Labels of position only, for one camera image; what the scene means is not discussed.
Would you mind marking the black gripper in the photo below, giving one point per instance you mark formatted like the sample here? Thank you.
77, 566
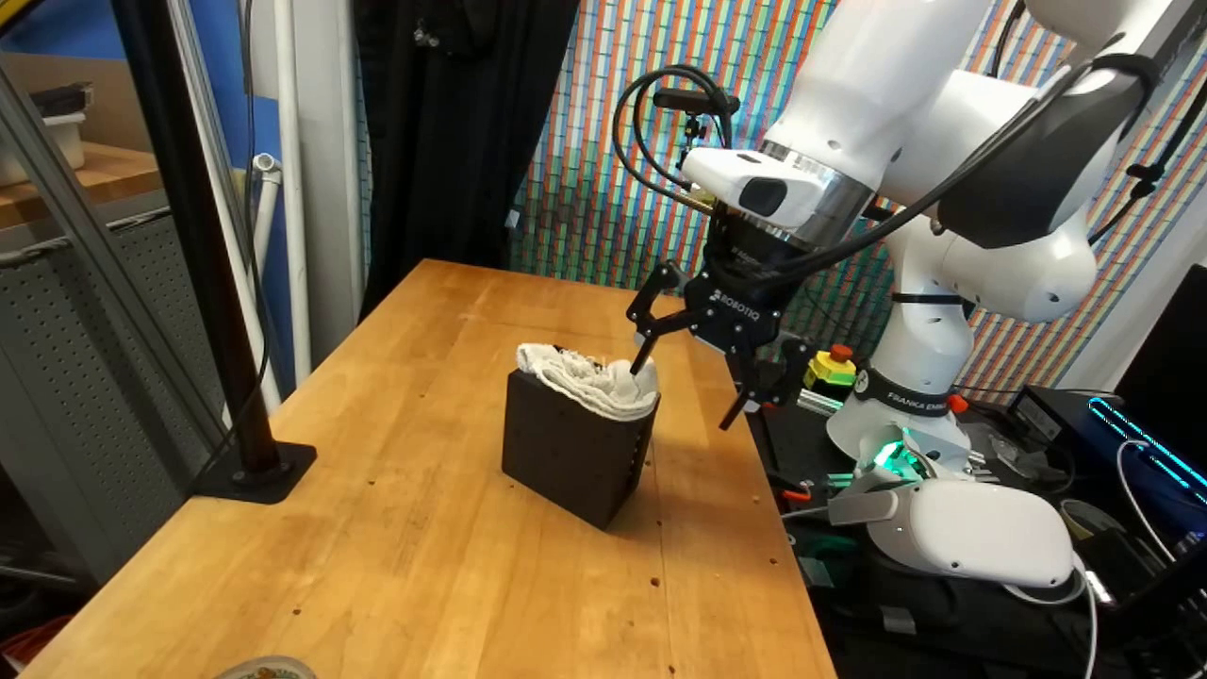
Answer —
733, 302

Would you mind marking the white towel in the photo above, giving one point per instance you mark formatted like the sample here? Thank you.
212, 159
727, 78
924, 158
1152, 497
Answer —
607, 389

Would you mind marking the black perforated box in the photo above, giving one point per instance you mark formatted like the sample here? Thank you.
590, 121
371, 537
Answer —
568, 454

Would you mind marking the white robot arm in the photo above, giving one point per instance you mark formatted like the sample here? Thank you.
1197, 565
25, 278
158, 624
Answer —
988, 189

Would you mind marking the red yellow emergency stop button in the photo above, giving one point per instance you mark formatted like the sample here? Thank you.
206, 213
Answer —
831, 370

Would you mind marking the white VR headset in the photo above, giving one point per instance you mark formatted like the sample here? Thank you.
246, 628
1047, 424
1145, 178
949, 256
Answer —
962, 529

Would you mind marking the black pole with base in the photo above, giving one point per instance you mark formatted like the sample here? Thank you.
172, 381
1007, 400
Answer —
250, 461

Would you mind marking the blue case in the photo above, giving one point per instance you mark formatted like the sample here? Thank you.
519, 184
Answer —
1182, 487

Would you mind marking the grey perforated metal panel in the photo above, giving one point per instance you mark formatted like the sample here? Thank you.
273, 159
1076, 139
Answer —
111, 400

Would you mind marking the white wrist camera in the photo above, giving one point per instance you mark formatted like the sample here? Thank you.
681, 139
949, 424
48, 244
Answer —
761, 185

